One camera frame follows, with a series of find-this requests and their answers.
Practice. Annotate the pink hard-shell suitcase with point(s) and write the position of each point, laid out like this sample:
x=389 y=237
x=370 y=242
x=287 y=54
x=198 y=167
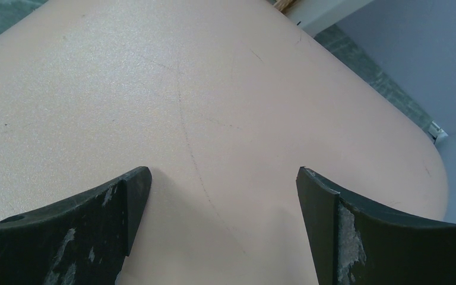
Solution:
x=224 y=101

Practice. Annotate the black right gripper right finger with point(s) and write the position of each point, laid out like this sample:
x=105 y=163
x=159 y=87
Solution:
x=356 y=240

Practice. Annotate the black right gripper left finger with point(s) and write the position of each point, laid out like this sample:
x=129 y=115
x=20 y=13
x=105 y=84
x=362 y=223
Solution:
x=83 y=239

